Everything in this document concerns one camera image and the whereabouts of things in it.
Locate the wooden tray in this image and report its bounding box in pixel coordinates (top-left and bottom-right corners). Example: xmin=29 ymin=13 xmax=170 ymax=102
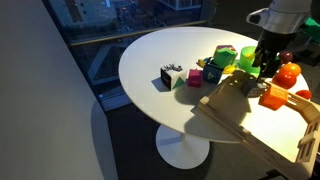
xmin=197 ymin=69 xmax=320 ymax=180

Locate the orange fruit ball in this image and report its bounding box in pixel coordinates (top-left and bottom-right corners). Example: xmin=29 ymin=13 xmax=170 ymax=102
xmin=279 ymin=62 xmax=302 ymax=78

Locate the yellow window railing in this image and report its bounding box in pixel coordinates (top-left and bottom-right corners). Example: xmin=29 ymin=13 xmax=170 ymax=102
xmin=69 ymin=19 xmax=208 ymax=47

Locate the blue cube with triangle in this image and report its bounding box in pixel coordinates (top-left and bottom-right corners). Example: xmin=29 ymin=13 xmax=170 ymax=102
xmin=202 ymin=58 xmax=224 ymax=86

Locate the yellow-green toy piece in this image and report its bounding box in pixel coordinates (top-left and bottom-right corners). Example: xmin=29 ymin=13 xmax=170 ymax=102
xmin=245 ymin=51 xmax=258 ymax=61

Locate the purple cube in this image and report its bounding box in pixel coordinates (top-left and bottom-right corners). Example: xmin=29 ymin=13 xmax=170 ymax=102
xmin=215 ymin=44 xmax=238 ymax=54

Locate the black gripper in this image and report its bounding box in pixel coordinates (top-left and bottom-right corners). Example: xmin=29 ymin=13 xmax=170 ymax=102
xmin=251 ymin=27 xmax=298 ymax=84

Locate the yellow lemon toy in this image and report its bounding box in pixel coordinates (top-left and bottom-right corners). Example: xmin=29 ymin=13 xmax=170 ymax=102
xmin=222 ymin=64 xmax=238 ymax=75

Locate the white black cube green triangle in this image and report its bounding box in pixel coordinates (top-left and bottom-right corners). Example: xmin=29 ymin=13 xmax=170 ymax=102
xmin=159 ymin=63 xmax=187 ymax=92

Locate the dark red plum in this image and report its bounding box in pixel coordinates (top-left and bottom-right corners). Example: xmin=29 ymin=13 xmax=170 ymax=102
xmin=279 ymin=50 xmax=294 ymax=65

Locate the pink cube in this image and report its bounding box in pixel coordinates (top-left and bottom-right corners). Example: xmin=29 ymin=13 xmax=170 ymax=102
xmin=186 ymin=68 xmax=204 ymax=89

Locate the small red tomato ball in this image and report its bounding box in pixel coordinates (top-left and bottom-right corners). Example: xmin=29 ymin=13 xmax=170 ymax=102
xmin=294 ymin=89 xmax=313 ymax=101

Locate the white table pedestal base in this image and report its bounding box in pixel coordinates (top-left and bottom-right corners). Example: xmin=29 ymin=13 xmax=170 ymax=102
xmin=155 ymin=123 xmax=211 ymax=170

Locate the green translucent bowl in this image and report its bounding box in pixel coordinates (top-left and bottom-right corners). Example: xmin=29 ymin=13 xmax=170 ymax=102
xmin=238 ymin=45 xmax=268 ymax=76

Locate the large red tomato ball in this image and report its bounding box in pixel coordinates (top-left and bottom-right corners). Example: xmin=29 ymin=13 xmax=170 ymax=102
xmin=271 ymin=71 xmax=297 ymax=90

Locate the orange block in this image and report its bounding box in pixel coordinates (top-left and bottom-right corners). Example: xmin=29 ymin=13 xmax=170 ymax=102
xmin=258 ymin=84 xmax=289 ymax=111

